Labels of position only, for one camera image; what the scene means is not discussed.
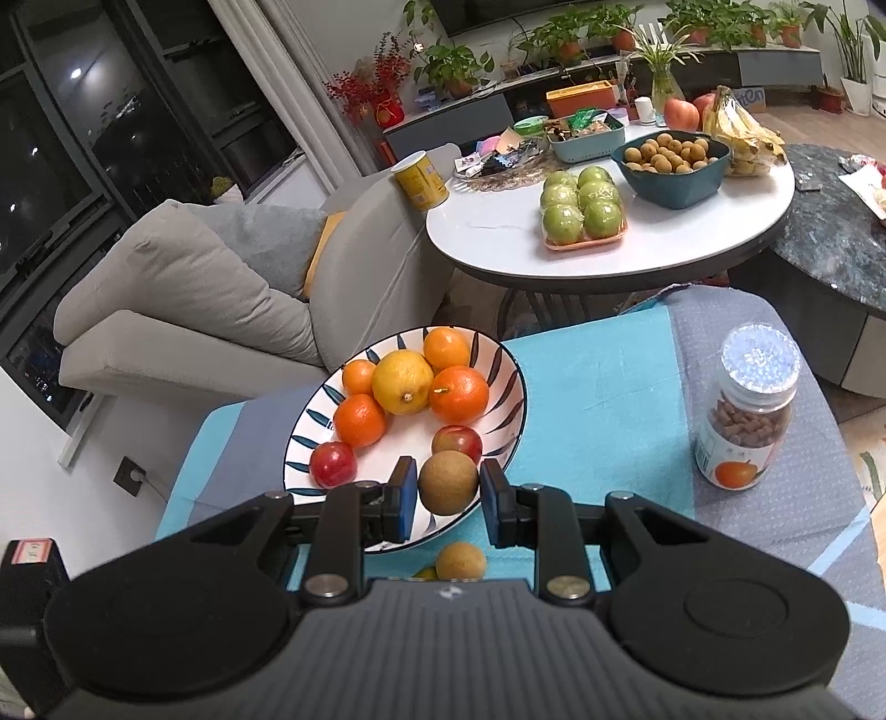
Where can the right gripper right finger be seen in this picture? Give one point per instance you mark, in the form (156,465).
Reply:
(545,520)

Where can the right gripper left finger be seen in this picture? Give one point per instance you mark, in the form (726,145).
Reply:
(350,519)

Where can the red plum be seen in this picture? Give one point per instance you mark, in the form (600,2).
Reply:
(458,438)
(333,464)

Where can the brown longan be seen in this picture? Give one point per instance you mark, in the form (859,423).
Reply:
(460,561)
(448,483)

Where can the large orange mandarin front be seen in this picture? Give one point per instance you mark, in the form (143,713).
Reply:
(459,395)

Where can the small orange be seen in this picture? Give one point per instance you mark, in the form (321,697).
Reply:
(357,377)

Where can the yellow lemon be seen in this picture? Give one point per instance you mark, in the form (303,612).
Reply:
(402,382)

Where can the orange fruit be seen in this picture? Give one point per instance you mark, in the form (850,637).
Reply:
(445,347)

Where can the blue grey tablecloth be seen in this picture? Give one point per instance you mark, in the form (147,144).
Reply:
(612,405)

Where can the striped white ceramic bowl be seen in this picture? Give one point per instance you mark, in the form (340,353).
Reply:
(500,428)

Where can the vitamin jar white lid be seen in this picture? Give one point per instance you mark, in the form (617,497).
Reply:
(749,408)

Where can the beige sofa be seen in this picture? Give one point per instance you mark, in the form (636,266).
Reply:
(375,273)

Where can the grey throw pillow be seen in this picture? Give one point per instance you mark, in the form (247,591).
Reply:
(276,242)

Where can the white round coffee table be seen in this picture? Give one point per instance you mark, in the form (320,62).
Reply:
(642,218)

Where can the beige back cushion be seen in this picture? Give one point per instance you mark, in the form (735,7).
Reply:
(172,267)

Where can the tray of green apples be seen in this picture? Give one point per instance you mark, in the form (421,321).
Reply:
(581,211)

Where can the yellow tin can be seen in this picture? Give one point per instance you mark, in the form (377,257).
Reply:
(420,181)

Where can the glass snack plate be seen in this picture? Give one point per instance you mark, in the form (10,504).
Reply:
(505,169)

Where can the teal bowl of longans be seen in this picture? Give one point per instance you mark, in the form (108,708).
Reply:
(674,169)

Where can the teal snack basket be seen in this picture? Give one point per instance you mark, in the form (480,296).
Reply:
(601,137)

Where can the dark marble round table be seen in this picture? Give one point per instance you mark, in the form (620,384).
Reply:
(824,275)

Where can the red flower arrangement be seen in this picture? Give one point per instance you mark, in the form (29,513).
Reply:
(371,89)

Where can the red apple on table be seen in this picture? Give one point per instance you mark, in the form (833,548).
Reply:
(681,115)

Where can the orange box on table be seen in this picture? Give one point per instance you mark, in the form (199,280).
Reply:
(601,95)

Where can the banana bunch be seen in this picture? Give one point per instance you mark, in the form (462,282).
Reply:
(754,149)

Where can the potted green plant left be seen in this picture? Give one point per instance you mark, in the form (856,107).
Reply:
(452,69)

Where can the glass vase with plant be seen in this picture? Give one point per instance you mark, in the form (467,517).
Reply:
(659,46)

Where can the tall plant white pot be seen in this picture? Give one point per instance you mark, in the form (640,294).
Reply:
(859,36)

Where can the wall power socket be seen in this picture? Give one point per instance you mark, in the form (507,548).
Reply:
(129,476)

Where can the black wall television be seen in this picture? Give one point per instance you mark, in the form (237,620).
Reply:
(459,16)

